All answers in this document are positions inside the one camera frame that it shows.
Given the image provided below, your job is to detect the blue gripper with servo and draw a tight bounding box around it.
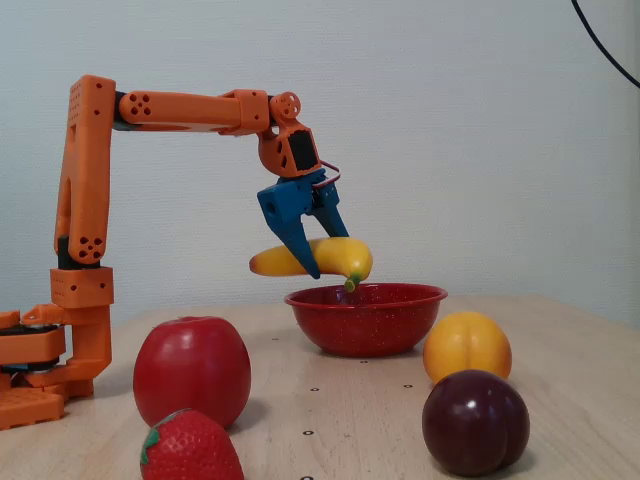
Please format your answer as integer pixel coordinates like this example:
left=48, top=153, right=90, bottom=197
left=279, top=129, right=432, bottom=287
left=257, top=168, right=351, bottom=280

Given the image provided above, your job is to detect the yellow toy banana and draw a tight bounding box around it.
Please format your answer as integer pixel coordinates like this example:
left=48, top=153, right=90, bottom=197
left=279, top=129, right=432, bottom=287
left=248, top=237, right=374, bottom=294

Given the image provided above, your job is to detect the orange robot base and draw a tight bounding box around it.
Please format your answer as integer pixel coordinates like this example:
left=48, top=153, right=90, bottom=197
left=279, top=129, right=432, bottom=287
left=0, top=309, right=68, bottom=432

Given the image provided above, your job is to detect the red speckled bowl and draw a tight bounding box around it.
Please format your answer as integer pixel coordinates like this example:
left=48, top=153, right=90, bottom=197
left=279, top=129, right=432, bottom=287
left=284, top=282, right=449, bottom=359

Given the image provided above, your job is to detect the red toy apple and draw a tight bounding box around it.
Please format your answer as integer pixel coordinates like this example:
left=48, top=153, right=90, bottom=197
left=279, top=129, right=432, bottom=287
left=132, top=315, right=253, bottom=430

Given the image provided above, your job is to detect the orange yellow toy peach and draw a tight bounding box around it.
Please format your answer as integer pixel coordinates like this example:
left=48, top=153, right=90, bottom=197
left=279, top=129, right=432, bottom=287
left=422, top=311, right=513, bottom=386

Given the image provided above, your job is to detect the dark purple toy plum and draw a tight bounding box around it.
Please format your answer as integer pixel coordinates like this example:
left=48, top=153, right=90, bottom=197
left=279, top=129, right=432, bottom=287
left=421, top=369, right=531, bottom=477

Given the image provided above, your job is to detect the red toy strawberry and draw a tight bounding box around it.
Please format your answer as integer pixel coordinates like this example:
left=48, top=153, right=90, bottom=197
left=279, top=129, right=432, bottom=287
left=139, top=408, right=245, bottom=480

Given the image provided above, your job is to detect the white red servo cable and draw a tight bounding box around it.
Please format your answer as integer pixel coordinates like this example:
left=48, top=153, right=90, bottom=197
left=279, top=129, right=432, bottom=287
left=313, top=159, right=345, bottom=194

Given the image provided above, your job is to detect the black hanging cable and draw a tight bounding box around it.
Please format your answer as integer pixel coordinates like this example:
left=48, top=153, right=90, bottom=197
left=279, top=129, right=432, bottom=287
left=571, top=0, right=640, bottom=90

